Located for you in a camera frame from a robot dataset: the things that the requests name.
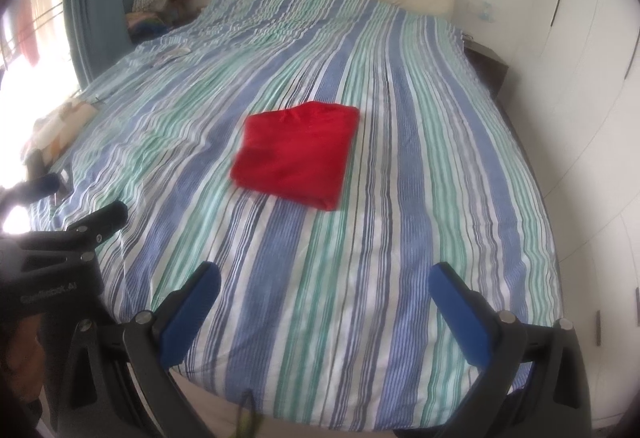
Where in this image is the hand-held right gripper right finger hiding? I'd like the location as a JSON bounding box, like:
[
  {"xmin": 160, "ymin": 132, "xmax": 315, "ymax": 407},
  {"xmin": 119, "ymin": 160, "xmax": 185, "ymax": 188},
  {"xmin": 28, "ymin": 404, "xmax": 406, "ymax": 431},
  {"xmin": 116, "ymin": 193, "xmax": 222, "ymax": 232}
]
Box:
[{"xmin": 429, "ymin": 262, "xmax": 601, "ymax": 438}]

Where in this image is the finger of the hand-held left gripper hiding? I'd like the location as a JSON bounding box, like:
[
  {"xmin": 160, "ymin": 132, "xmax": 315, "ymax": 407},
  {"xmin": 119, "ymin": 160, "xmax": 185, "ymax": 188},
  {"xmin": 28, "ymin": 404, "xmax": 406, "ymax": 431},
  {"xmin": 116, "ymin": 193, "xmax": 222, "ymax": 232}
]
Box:
[
  {"xmin": 20, "ymin": 200, "xmax": 129, "ymax": 253},
  {"xmin": 0, "ymin": 173, "xmax": 61, "ymax": 211}
]

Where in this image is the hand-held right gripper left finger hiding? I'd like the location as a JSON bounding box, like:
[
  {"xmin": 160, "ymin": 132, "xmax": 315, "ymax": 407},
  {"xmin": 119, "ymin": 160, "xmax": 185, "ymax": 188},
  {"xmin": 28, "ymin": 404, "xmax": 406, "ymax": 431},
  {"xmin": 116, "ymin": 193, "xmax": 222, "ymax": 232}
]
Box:
[{"xmin": 50, "ymin": 260, "xmax": 222, "ymax": 438}]

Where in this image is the red shirt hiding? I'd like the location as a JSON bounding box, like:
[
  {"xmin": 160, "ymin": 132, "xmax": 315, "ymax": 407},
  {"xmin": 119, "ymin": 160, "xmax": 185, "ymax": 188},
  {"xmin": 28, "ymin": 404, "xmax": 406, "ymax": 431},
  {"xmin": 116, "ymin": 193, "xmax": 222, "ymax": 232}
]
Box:
[{"xmin": 230, "ymin": 100, "xmax": 361, "ymax": 213}]

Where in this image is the person's left forearm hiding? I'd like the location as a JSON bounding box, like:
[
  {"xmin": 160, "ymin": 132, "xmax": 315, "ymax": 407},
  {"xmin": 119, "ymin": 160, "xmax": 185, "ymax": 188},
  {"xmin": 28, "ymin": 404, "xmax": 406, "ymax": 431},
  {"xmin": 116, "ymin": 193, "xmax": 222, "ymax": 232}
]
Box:
[{"xmin": 0, "ymin": 313, "xmax": 48, "ymax": 424}]

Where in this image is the cream and orange cloth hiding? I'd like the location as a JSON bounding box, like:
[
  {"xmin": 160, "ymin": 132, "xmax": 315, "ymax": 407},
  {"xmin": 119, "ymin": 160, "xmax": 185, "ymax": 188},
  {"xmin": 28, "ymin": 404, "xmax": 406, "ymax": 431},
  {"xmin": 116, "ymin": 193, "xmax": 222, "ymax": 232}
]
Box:
[{"xmin": 30, "ymin": 98, "xmax": 98, "ymax": 163}]

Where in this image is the striped bedspread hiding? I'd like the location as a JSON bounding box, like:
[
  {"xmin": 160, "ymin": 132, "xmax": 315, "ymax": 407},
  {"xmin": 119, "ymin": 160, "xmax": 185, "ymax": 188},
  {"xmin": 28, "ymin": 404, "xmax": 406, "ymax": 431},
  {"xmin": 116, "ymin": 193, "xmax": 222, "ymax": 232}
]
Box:
[{"xmin": 27, "ymin": 0, "xmax": 561, "ymax": 419}]

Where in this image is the hanging red garment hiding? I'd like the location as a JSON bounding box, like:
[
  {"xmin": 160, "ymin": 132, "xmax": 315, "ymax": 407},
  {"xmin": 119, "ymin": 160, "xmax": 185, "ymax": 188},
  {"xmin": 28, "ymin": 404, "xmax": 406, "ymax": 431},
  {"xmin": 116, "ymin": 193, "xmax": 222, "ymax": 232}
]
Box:
[{"xmin": 16, "ymin": 0, "xmax": 42, "ymax": 66}]

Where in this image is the small white cloth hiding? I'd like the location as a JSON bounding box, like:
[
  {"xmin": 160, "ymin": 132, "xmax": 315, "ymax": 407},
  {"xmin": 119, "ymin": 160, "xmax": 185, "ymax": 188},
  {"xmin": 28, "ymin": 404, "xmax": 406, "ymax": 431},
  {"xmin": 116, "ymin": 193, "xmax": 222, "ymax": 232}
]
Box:
[{"xmin": 152, "ymin": 46, "xmax": 193, "ymax": 66}]

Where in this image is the dark nightstand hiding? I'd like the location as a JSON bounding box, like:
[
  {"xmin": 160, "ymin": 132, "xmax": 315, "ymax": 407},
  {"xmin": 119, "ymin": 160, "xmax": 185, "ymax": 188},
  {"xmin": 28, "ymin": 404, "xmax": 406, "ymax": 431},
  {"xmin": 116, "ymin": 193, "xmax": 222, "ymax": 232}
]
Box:
[{"xmin": 462, "ymin": 40, "xmax": 510, "ymax": 98}]

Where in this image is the white wardrobe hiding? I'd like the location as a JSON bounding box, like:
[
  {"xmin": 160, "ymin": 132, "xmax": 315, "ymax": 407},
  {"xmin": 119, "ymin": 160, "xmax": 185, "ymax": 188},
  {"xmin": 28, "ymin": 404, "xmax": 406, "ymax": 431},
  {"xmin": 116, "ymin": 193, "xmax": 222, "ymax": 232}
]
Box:
[{"xmin": 510, "ymin": 0, "xmax": 640, "ymax": 419}]

